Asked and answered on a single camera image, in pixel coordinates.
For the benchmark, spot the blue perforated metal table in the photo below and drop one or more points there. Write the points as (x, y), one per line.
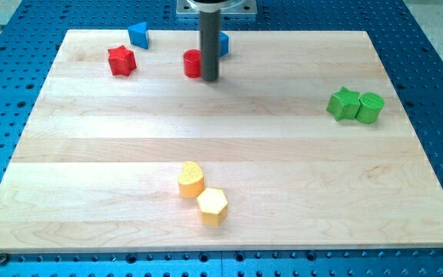
(33, 32)

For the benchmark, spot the yellow hexagon block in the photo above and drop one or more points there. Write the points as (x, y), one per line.
(212, 206)

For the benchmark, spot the blue triangle block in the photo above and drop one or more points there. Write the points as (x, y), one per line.
(138, 35)

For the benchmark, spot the light wooden board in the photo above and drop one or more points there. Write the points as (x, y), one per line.
(96, 168)

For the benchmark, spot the green star block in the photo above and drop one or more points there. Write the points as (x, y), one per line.
(344, 104)

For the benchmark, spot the green cylinder block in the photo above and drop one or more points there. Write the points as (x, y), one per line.
(371, 105)

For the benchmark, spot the red cylinder block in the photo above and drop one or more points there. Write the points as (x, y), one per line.
(192, 63)

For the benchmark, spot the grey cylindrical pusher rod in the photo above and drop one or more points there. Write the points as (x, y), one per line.
(209, 33)

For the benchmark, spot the blue cube block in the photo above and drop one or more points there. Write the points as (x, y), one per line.
(224, 44)

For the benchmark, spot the red star block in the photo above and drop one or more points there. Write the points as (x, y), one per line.
(121, 61)

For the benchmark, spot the yellow heart block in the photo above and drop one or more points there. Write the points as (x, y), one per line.
(191, 180)

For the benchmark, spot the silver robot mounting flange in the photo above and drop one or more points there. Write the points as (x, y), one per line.
(230, 8)

